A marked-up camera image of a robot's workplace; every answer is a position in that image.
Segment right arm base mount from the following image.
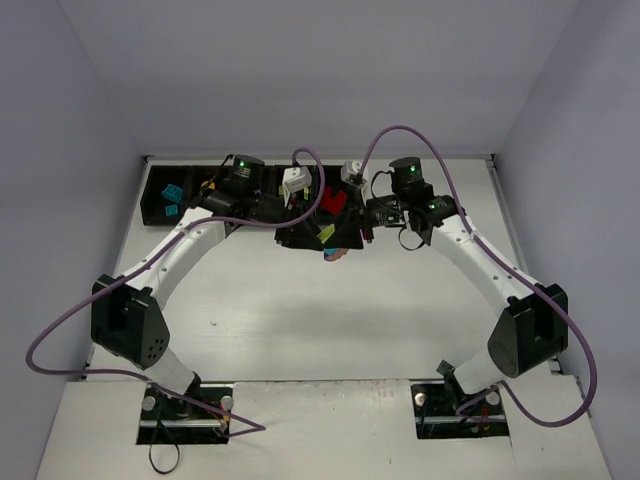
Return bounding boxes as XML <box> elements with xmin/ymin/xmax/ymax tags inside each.
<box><xmin>410</xmin><ymin>360</ymin><xmax>510</xmax><ymax>440</ymax></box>

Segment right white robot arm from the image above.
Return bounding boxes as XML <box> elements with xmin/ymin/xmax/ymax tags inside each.
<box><xmin>364</xmin><ymin>157</ymin><xmax>569</xmax><ymax>396</ymax></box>

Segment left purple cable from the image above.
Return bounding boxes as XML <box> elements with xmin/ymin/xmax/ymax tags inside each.
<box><xmin>25</xmin><ymin>147</ymin><xmax>328</xmax><ymax>441</ymax></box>

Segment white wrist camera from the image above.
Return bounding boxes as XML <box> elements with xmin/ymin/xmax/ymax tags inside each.
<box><xmin>340</xmin><ymin>160</ymin><xmax>370</xmax><ymax>200</ymax></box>
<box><xmin>281</xmin><ymin>166</ymin><xmax>312</xmax><ymax>209</ymax></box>

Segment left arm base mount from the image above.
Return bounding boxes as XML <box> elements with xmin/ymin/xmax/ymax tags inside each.
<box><xmin>136</xmin><ymin>386</ymin><xmax>231</xmax><ymax>446</ymax></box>

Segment purple cable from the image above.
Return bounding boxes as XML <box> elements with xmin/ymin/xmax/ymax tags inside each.
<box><xmin>25</xmin><ymin>147</ymin><xmax>328</xmax><ymax>441</ymax></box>
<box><xmin>358</xmin><ymin>125</ymin><xmax>599</xmax><ymax>427</ymax></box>

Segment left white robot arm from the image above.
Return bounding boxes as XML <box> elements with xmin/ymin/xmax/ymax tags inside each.
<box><xmin>91</xmin><ymin>155</ymin><xmax>313</xmax><ymax>397</ymax></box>

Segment yellow green lego brick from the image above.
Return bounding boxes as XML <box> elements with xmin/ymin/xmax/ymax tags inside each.
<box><xmin>317</xmin><ymin>224</ymin><xmax>336</xmax><ymax>245</ymax></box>

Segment red long lego brick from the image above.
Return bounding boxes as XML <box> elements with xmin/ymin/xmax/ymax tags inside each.
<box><xmin>320</xmin><ymin>186</ymin><xmax>348</xmax><ymax>216</ymax></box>

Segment small teal lego brick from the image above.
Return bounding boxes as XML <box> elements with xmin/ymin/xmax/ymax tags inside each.
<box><xmin>165</xmin><ymin>205</ymin><xmax>179</xmax><ymax>216</ymax></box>

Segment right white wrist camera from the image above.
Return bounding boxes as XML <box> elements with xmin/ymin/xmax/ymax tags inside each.
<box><xmin>340</xmin><ymin>160</ymin><xmax>370</xmax><ymax>200</ymax></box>

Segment purple oval lego piece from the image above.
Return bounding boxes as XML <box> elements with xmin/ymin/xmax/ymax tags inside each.
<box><xmin>323</xmin><ymin>249</ymin><xmax>349</xmax><ymax>262</ymax></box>

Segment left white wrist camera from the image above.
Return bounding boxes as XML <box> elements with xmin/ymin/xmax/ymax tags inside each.
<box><xmin>281</xmin><ymin>166</ymin><xmax>312</xmax><ymax>209</ymax></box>

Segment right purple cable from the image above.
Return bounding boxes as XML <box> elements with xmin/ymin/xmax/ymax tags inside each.
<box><xmin>358</xmin><ymin>125</ymin><xmax>599</xmax><ymax>427</ymax></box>

